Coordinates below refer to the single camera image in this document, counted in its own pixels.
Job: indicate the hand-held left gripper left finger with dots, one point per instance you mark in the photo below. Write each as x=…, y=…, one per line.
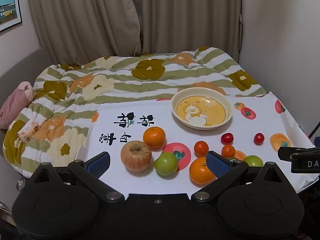
x=100, y=162

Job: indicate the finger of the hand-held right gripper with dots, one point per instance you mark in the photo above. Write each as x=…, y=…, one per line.
x=285, y=153

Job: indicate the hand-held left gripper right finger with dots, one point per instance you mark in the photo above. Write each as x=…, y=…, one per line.
x=218, y=165

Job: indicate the large orange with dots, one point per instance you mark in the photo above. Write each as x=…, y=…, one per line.
x=154, y=137
x=200, y=173

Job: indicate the small tangerine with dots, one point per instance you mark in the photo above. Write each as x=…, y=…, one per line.
x=201, y=148
x=228, y=151

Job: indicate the green apple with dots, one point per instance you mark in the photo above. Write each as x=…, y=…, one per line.
x=166, y=164
x=253, y=161

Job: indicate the red apple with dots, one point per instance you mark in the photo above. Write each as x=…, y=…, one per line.
x=136, y=155

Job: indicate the cream bowl with duck print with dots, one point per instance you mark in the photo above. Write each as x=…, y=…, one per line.
x=201, y=110

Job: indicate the red cherry tomato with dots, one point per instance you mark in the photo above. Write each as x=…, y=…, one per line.
x=259, y=138
x=227, y=138

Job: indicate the white fruit-print cloth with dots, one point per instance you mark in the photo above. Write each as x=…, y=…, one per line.
x=155, y=115

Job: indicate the tissue packet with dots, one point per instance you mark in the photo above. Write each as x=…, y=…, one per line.
x=28, y=130

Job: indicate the striped floral blanket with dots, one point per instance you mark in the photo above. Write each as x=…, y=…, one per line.
x=115, y=85

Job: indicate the pink pillow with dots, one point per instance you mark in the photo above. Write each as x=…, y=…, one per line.
x=13, y=103

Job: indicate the beige upholstered headboard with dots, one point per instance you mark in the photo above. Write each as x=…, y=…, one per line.
x=17, y=67

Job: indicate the framed wall picture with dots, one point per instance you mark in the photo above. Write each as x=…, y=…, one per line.
x=8, y=7

